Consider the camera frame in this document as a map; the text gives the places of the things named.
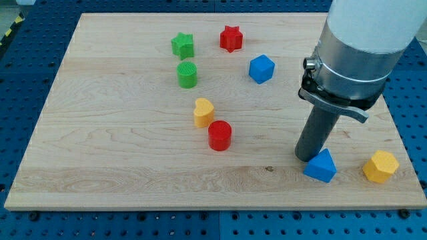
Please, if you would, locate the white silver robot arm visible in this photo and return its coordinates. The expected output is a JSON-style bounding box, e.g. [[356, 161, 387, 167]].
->
[[298, 0, 426, 123]]

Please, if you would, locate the blue triangle block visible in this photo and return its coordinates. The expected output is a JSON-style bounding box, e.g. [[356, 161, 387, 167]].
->
[[303, 149, 337, 183]]

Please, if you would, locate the yellow heart block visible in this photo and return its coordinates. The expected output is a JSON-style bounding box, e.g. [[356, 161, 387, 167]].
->
[[193, 98, 215, 128]]

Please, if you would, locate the red cylinder block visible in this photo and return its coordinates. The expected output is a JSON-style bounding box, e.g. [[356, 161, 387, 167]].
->
[[208, 120, 232, 151]]

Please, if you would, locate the green cylinder block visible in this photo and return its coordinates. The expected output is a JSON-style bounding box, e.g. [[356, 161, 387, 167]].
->
[[176, 61, 197, 89]]

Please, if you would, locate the light wooden board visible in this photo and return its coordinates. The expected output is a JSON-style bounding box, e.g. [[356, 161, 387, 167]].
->
[[5, 13, 426, 211]]

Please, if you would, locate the blue cube block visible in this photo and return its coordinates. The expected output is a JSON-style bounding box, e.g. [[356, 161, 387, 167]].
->
[[248, 55, 276, 84]]

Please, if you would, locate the green star block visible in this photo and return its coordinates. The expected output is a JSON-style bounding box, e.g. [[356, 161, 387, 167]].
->
[[171, 32, 194, 60]]

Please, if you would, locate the red star block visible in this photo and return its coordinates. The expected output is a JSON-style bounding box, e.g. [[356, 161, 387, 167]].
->
[[220, 25, 244, 53]]

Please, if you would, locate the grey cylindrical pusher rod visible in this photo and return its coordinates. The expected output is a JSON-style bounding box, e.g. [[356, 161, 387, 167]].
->
[[294, 106, 339, 162]]

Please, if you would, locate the yellow hexagon block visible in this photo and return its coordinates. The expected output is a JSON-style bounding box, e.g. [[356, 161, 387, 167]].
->
[[362, 150, 400, 183]]

